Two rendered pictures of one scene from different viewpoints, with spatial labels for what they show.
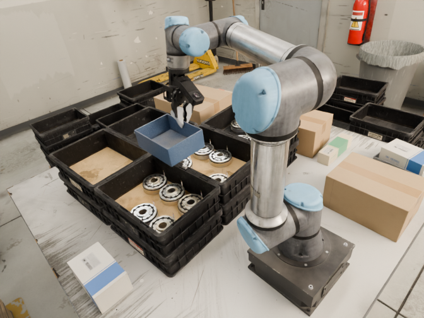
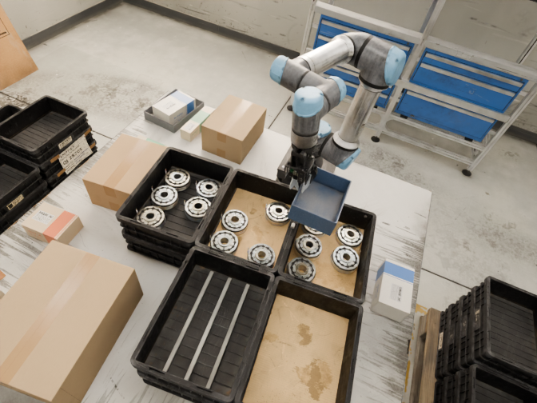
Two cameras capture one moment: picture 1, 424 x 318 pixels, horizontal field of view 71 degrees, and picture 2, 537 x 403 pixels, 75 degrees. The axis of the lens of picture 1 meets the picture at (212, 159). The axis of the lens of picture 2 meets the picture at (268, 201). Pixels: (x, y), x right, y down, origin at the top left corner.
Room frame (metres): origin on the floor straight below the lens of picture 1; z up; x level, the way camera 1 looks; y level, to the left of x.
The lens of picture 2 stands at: (1.51, 0.66, 1.97)
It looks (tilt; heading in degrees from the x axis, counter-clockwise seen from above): 50 degrees down; 233
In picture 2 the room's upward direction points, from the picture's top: 12 degrees clockwise
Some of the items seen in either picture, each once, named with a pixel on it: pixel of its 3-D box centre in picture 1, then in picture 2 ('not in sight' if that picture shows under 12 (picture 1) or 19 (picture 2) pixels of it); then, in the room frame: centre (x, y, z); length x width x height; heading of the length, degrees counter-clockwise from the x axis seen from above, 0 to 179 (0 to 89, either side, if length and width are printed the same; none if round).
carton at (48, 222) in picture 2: not in sight; (53, 225); (1.76, -0.36, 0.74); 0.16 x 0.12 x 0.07; 133
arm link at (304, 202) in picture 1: (300, 207); (316, 137); (0.64, -0.25, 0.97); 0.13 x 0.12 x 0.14; 115
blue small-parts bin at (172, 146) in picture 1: (169, 138); (320, 198); (0.92, 0.14, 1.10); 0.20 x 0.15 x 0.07; 40
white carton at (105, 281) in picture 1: (100, 275); (392, 289); (0.65, 0.43, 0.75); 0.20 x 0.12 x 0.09; 42
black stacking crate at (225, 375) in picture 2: (153, 136); (209, 321); (1.36, 0.29, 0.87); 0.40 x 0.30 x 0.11; 45
